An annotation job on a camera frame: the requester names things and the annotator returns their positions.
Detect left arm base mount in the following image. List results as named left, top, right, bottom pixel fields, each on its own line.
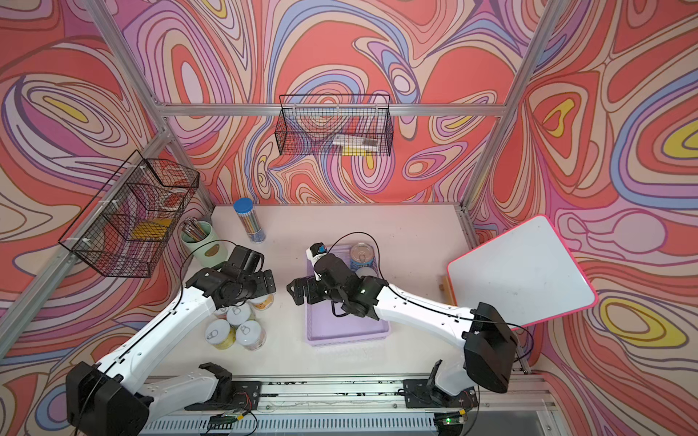
left=185, top=363, right=262, bottom=412

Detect orange label pull-tab can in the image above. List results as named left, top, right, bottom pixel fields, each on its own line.
left=249, top=294, right=274, bottom=311

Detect green cup with pencils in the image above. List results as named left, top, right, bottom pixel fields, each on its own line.
left=180, top=218, right=228, bottom=267

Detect white board pink frame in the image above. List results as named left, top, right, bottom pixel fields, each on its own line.
left=446, top=215, right=599, bottom=327

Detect black wire basket left wall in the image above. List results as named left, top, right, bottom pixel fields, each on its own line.
left=58, top=151, right=200, bottom=278

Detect aluminium rail front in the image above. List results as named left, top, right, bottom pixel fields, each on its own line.
left=143, top=372, right=569, bottom=435

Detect yellow label pull-tab can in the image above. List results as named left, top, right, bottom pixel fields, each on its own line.
left=205, top=319, right=236, bottom=350

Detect black wire basket wall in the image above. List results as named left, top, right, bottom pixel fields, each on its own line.
left=58, top=151, right=200, bottom=278
left=274, top=93, right=394, bottom=157

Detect clear tube blue lid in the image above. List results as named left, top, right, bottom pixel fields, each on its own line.
left=234, top=197, right=265, bottom=243

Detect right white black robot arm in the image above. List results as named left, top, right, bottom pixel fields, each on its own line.
left=286, top=254, right=518, bottom=393

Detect silver pull-tab can front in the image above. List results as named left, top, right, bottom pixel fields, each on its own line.
left=236, top=320, right=266, bottom=351

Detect orange can plastic lid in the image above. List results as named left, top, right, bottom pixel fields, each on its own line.
left=356, top=266, right=378, bottom=278

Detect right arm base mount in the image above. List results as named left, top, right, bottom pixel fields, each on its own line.
left=397, top=360, right=479, bottom=412

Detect large blue label can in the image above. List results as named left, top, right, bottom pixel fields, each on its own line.
left=350, top=243, right=374, bottom=271

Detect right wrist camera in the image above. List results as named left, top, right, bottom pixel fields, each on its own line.
left=306, top=243, right=327, bottom=281

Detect items in back basket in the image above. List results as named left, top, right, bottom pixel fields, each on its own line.
left=332, top=134, right=380, bottom=156

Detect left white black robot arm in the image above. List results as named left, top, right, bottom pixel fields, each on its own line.
left=65, top=245, right=276, bottom=435

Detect wooden board stand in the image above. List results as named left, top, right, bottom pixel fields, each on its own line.
left=439, top=276, right=452, bottom=294

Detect black wire basket back wall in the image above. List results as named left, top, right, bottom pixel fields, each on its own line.
left=274, top=93, right=394, bottom=157

